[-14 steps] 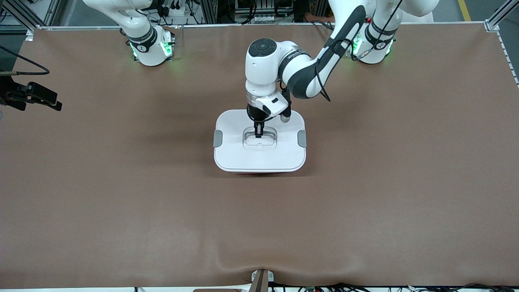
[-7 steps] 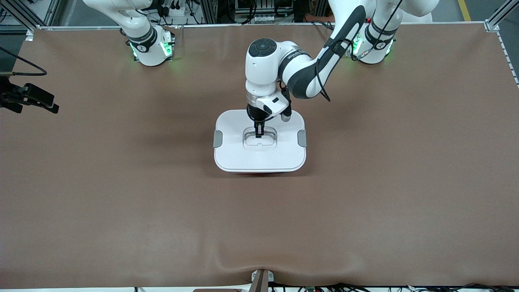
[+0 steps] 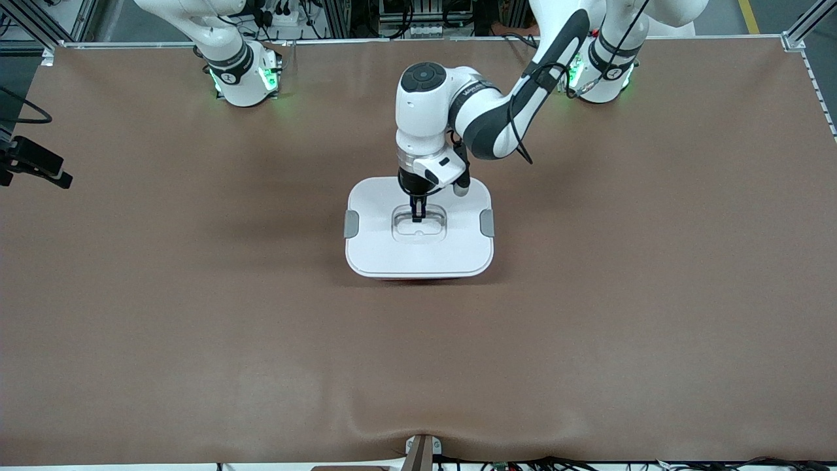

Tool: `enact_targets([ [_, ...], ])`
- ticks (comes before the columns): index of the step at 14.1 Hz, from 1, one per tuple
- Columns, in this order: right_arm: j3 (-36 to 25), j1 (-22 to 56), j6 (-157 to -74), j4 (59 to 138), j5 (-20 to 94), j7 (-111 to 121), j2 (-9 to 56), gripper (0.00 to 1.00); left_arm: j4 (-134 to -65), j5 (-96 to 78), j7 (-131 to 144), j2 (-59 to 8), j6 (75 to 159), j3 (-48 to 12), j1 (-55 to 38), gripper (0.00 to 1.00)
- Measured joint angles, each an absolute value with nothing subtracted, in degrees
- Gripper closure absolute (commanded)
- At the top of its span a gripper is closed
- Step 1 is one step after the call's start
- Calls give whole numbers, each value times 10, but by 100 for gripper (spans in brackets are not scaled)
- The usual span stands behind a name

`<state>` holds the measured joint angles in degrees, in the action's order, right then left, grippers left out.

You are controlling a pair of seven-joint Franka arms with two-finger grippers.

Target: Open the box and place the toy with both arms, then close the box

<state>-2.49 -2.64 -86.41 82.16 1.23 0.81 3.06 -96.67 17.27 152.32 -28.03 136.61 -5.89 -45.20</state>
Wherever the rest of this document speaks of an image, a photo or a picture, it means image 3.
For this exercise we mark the metal table clamp bracket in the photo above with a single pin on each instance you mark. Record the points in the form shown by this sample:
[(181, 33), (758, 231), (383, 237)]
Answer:
[(418, 454)]

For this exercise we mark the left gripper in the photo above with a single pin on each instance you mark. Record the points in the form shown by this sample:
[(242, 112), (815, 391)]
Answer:
[(412, 183)]

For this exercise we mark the white box lid grey clips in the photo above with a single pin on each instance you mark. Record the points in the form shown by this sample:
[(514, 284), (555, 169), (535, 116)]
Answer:
[(379, 255)]

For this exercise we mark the white power strip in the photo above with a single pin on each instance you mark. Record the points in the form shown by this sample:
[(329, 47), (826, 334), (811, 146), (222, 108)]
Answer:
[(288, 16)]

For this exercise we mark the grey slotted metal bracket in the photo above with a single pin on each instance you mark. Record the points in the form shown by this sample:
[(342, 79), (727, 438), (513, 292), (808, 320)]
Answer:
[(425, 29)]

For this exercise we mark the brown table mat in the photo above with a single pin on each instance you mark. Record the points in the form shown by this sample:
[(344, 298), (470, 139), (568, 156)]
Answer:
[(418, 366)]

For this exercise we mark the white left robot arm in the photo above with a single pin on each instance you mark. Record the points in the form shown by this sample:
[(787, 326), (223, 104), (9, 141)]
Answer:
[(490, 118)]

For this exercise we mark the silver table edge rail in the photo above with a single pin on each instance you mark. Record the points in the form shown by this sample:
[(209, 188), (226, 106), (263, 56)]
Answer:
[(163, 44)]

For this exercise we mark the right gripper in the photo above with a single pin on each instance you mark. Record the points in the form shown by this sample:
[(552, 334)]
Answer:
[(38, 156)]

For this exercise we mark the pink plastic storage box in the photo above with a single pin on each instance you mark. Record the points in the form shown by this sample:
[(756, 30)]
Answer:
[(418, 279)]

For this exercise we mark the aluminium frame strut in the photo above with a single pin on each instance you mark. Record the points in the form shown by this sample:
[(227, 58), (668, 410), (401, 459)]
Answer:
[(85, 19), (811, 19)]

